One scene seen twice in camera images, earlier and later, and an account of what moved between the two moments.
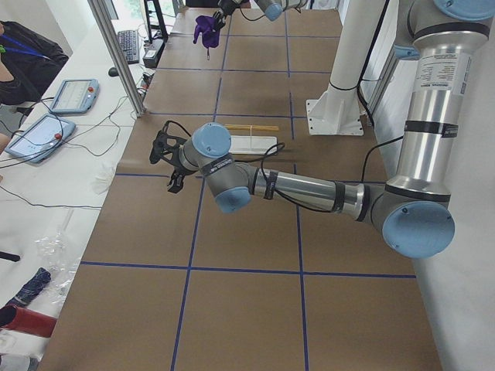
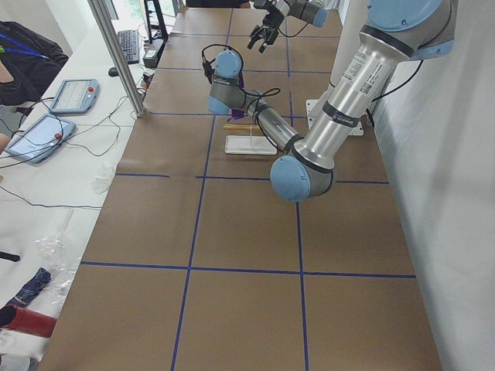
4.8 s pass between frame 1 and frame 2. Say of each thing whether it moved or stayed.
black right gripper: moved
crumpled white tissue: stayed
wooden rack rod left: stayed
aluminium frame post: stayed
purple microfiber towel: moved
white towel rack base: stayed
